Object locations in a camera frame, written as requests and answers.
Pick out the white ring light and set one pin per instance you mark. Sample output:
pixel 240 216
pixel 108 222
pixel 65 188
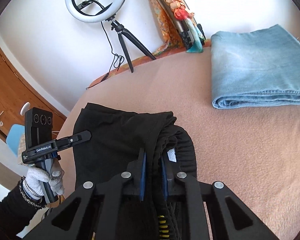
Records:
pixel 106 13

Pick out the wooden door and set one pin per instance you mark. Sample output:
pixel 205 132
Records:
pixel 15 91

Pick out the left black sleeve forearm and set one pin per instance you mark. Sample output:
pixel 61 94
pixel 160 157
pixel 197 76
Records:
pixel 16 211

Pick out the folded blue jeans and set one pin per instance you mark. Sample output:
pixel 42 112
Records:
pixel 256 69

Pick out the pink blanket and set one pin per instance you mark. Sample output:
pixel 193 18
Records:
pixel 253 151

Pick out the black yellow sport pants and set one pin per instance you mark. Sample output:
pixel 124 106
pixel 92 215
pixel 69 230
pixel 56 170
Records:
pixel 116 139

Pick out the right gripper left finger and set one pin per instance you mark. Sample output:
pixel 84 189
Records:
pixel 137 168

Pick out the blue chair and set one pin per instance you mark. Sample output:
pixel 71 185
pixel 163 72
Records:
pixel 14 136

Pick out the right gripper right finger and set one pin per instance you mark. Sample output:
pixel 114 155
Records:
pixel 168 177

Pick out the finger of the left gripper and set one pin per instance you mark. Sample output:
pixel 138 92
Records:
pixel 70 141

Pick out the left white gloved hand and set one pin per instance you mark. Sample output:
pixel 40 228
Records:
pixel 31 183

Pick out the orange floral scarf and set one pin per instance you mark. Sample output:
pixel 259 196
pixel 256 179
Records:
pixel 175 15

